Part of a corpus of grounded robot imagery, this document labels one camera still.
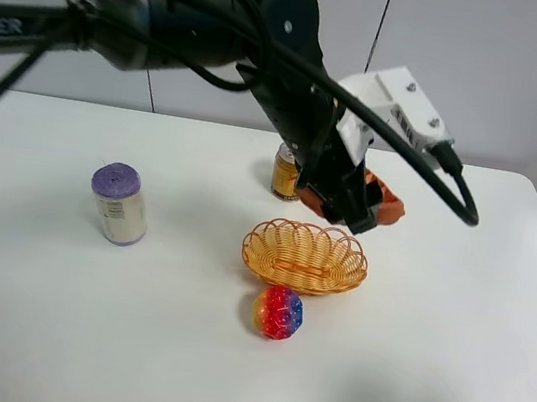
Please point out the purple lidded white canister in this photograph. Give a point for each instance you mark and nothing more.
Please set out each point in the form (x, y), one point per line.
(118, 194)

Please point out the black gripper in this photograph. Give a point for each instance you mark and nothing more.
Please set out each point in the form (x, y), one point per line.
(328, 178)

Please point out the rainbow coloured ball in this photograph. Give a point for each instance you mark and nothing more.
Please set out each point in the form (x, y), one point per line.
(278, 313)

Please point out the yellow drink can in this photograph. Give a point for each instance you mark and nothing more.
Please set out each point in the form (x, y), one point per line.
(284, 175)

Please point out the woven orange basket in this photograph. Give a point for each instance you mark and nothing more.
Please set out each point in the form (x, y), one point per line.
(304, 257)

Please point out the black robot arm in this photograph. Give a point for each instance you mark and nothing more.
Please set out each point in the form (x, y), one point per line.
(268, 48)

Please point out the orange bakery bread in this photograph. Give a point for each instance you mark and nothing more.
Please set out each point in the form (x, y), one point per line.
(390, 211)

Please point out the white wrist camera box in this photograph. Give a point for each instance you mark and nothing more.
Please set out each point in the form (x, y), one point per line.
(396, 97)

